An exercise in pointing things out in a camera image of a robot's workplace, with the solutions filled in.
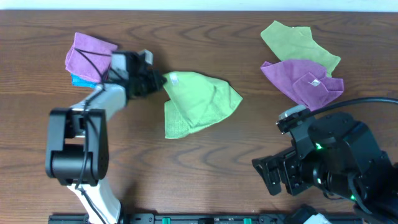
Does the light green cloth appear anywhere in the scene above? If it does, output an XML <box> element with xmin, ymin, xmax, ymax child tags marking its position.
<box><xmin>164</xmin><ymin>71</ymin><xmax>243</xmax><ymax>139</ymax></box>

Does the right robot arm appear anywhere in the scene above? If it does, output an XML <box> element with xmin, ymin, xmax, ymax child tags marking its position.
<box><xmin>252</xmin><ymin>110</ymin><xmax>397</xmax><ymax>223</ymax></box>

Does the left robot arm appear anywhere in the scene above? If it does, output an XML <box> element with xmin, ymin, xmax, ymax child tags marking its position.
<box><xmin>45</xmin><ymin>50</ymin><xmax>166</xmax><ymax>223</ymax></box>

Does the folded purple cloth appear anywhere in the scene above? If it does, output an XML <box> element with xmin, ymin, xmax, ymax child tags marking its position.
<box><xmin>65</xmin><ymin>32</ymin><xmax>118</xmax><ymax>83</ymax></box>

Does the folded blue cloth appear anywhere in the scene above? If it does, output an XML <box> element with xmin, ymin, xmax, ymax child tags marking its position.
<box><xmin>70</xmin><ymin>73</ymin><xmax>96</xmax><ymax>89</ymax></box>

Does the crumpled purple cloth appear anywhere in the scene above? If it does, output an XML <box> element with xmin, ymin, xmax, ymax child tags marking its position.
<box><xmin>261</xmin><ymin>59</ymin><xmax>345</xmax><ymax>111</ymax></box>

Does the olive green cloth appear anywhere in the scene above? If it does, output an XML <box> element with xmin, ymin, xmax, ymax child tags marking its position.
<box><xmin>261</xmin><ymin>21</ymin><xmax>341</xmax><ymax>77</ymax></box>

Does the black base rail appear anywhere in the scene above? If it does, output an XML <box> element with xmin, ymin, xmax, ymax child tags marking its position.
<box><xmin>48</xmin><ymin>213</ymin><xmax>363</xmax><ymax>224</ymax></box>

